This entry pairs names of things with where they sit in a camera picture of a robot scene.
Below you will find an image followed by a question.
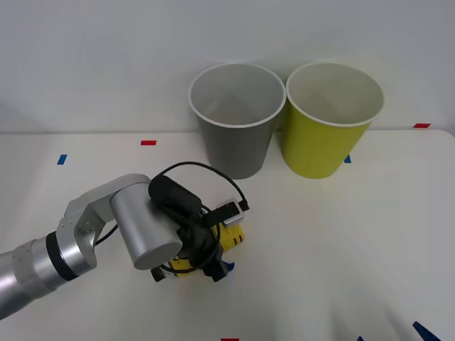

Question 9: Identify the yellow-green plastic bin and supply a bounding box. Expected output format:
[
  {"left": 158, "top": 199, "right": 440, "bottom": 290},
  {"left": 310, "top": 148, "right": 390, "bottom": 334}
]
[{"left": 285, "top": 60, "right": 387, "bottom": 180}]

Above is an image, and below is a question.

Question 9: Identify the black left wrist camera cable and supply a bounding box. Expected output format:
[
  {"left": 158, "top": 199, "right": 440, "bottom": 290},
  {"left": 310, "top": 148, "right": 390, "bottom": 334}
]
[{"left": 155, "top": 161, "right": 250, "bottom": 214}]

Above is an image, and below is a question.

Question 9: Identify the grey plastic bin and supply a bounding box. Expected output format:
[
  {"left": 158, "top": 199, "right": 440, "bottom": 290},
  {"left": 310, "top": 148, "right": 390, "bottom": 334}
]
[{"left": 188, "top": 62, "right": 287, "bottom": 181}]

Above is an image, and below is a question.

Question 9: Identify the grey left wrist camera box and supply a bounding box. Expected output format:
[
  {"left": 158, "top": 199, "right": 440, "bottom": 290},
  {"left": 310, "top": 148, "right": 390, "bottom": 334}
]
[{"left": 205, "top": 200, "right": 248, "bottom": 229}]

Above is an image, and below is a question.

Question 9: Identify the yellow bottle with black cap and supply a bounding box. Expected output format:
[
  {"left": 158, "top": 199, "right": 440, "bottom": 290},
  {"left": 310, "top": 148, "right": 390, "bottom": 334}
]
[{"left": 151, "top": 224, "right": 247, "bottom": 283}]

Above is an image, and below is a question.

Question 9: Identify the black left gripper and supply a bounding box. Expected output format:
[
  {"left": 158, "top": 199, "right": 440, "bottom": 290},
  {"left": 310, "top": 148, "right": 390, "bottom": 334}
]
[{"left": 177, "top": 220, "right": 237, "bottom": 283}]

